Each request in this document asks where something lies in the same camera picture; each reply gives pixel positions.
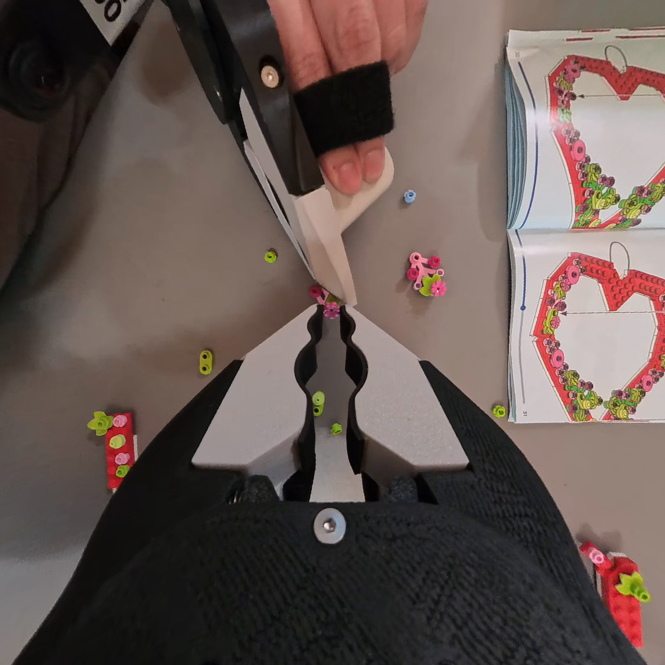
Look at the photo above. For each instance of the person's left hand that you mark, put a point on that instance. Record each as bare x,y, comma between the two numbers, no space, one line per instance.
353,31

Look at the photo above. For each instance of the small pink lego flower cluster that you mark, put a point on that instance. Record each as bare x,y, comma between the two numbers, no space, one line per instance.
317,292

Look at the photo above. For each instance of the red lego heart section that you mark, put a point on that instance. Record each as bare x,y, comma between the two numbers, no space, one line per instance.
623,618
119,457

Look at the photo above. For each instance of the lime rounded lego plate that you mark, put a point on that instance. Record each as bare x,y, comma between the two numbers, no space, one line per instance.
318,400
205,362

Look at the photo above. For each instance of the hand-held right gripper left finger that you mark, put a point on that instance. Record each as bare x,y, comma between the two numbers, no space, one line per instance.
249,415

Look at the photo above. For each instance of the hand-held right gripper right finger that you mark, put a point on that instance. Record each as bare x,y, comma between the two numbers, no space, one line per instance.
410,415

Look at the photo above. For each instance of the instruction booklet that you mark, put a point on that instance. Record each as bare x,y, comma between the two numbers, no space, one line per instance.
597,156

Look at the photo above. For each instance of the pink lego branch flower cluster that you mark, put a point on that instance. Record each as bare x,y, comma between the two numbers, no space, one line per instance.
427,284

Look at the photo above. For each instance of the small dark pink lego flower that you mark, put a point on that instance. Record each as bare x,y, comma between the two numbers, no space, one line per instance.
332,310

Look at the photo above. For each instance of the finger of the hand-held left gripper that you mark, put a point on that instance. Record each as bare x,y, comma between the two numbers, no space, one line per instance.
287,221
327,249

